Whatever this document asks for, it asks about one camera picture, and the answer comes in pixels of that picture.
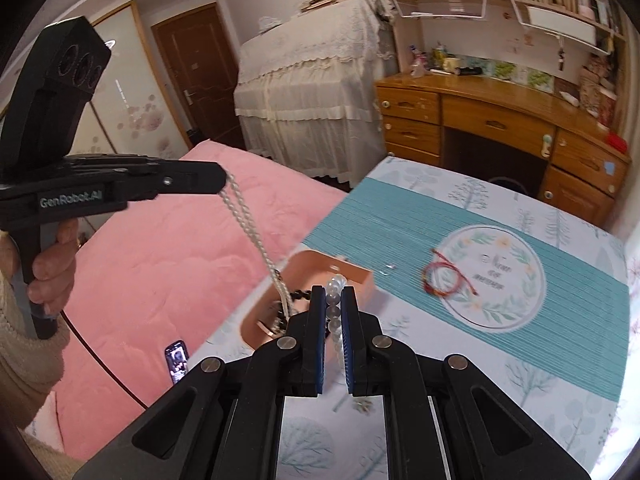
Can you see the brown wooden door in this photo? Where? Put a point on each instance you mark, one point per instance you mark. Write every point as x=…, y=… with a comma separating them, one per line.
x=195, y=60

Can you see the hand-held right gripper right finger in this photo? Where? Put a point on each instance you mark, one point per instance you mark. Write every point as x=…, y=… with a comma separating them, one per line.
x=351, y=340

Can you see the black tube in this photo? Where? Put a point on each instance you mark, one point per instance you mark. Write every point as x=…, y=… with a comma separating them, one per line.
x=471, y=71

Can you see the cream knitted sweater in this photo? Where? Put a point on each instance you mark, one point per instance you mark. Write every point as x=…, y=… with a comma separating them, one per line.
x=55, y=460

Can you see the lace covered cabinet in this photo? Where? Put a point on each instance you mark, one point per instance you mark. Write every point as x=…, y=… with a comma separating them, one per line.
x=310, y=100

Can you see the pink plastic storage box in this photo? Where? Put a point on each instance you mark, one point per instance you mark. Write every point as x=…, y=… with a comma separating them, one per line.
x=320, y=262

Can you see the smartphone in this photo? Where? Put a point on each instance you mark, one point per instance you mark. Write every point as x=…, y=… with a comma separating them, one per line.
x=176, y=360

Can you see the small figurine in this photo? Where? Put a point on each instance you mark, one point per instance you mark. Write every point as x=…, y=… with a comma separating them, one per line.
x=419, y=62

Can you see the pink blanket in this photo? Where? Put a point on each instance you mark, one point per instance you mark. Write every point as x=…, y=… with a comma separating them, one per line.
x=150, y=260

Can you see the person's left hand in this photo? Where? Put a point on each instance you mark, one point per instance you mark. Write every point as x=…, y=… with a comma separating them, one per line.
x=52, y=265

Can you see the hanging key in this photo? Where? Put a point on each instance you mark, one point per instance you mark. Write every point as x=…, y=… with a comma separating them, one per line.
x=560, y=60

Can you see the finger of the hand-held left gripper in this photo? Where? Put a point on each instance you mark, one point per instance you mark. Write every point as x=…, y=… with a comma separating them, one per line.
x=195, y=180
x=115, y=161

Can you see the floral sliding wardrobe door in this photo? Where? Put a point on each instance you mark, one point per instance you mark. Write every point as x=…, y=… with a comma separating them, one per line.
x=140, y=110

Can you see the patterned storage box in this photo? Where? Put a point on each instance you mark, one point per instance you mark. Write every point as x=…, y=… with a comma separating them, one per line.
x=590, y=87

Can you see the pink smart band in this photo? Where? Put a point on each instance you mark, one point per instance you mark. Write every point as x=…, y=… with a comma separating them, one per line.
x=272, y=331

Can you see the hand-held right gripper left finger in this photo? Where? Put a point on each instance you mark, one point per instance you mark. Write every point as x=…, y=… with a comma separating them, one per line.
x=316, y=340

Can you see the tree print tablecloth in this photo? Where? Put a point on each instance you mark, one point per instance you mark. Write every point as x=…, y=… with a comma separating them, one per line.
x=550, y=335

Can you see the white tube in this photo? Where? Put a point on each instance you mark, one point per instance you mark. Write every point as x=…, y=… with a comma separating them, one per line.
x=570, y=97

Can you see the gold rhinestone hair comb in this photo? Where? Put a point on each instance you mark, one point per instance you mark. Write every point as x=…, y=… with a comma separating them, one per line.
x=274, y=312

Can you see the cream mug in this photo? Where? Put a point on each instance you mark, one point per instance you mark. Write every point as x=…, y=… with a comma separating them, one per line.
x=451, y=64

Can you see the wooden desk with drawers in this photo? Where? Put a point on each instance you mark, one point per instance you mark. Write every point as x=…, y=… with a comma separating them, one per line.
x=500, y=115

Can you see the patterned paper cup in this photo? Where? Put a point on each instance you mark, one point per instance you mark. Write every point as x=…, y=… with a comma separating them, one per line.
x=607, y=107

